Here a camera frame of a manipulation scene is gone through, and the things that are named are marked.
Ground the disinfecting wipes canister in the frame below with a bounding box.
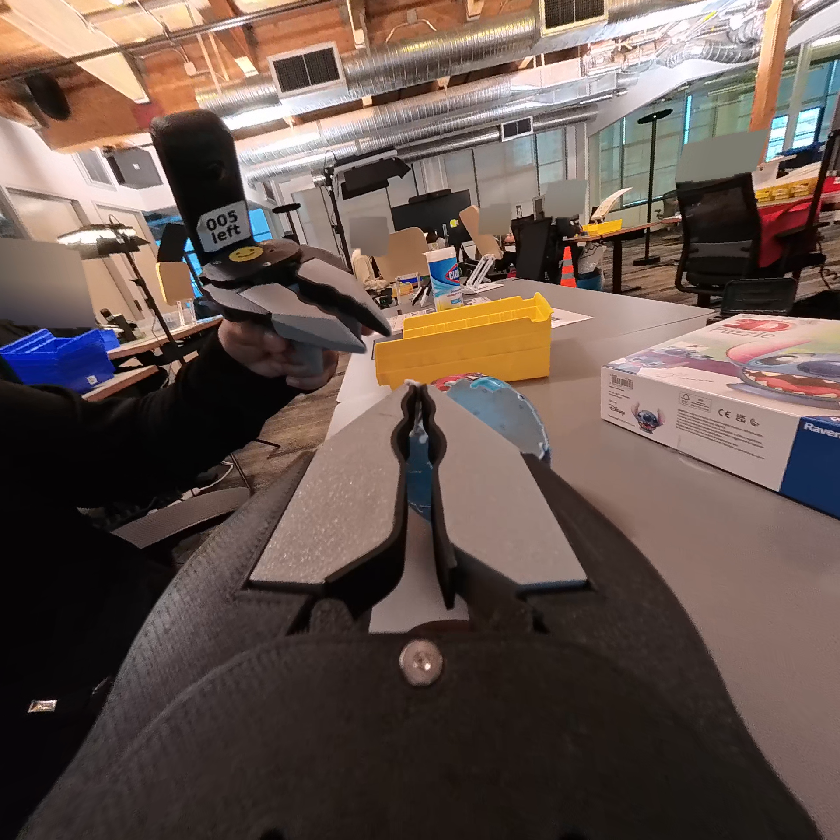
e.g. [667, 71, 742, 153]
[425, 248, 467, 313]

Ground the white air vent grille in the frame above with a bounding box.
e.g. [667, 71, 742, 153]
[268, 42, 347, 99]
[539, 0, 608, 35]

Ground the black softbox light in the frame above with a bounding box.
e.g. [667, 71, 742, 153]
[322, 152, 413, 263]

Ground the black floor lamp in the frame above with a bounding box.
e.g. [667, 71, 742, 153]
[637, 108, 677, 266]

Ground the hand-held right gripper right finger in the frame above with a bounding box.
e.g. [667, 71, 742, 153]
[420, 384, 589, 610]

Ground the stack of blue bins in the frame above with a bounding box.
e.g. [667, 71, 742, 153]
[0, 328, 119, 396]

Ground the black ceiling speaker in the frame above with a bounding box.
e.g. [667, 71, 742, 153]
[23, 72, 71, 122]

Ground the wooden pillar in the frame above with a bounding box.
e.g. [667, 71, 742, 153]
[748, 0, 796, 165]

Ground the black monitor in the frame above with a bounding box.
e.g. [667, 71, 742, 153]
[392, 189, 473, 235]

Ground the blue puzzle ball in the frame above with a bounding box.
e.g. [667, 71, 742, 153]
[407, 373, 552, 526]

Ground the person's left hand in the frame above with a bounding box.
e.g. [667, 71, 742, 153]
[218, 322, 339, 395]

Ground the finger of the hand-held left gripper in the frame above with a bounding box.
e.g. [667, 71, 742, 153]
[292, 257, 393, 337]
[236, 281, 368, 355]

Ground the red cloth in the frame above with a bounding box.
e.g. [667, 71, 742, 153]
[755, 174, 840, 270]

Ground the silver ventilation duct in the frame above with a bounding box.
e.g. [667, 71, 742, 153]
[197, 16, 546, 126]
[236, 98, 598, 186]

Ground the studio light on tripod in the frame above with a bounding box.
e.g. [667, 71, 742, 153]
[56, 223, 188, 368]

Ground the wooden sign board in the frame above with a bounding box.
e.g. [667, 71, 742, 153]
[156, 261, 196, 306]
[459, 205, 501, 260]
[386, 226, 432, 283]

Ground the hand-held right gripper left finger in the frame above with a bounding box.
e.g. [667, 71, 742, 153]
[248, 384, 421, 614]

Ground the person's left forearm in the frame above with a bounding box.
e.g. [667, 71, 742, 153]
[0, 328, 309, 519]

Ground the black office chair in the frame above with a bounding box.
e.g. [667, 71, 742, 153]
[675, 172, 829, 316]

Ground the white and blue puzzle box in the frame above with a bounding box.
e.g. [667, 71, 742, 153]
[600, 314, 840, 503]

